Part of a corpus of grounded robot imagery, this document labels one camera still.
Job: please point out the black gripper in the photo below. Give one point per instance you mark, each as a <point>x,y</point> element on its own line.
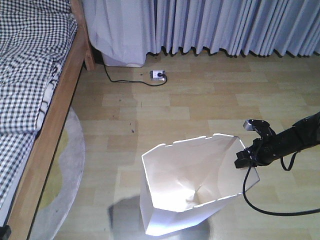
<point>260,153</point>

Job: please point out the white trash bin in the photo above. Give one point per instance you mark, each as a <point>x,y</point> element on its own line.
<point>186,182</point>

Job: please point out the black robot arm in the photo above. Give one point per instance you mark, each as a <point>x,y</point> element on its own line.
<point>271,146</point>

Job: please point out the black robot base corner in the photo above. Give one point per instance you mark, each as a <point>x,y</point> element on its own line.
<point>5,232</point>

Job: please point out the floor power socket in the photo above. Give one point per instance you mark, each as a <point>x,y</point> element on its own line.
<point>157,75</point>

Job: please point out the light grey curtain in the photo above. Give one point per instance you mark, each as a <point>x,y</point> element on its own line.
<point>125,31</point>

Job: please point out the grey round rug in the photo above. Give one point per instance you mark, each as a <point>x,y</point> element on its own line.
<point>62,182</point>

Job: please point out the black white checkered bedding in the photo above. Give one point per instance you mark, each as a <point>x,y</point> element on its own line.
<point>35,38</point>

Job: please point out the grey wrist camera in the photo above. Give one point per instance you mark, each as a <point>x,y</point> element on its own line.
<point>247,125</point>

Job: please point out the wooden bed frame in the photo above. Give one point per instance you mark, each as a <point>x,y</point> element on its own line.
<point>33,180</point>

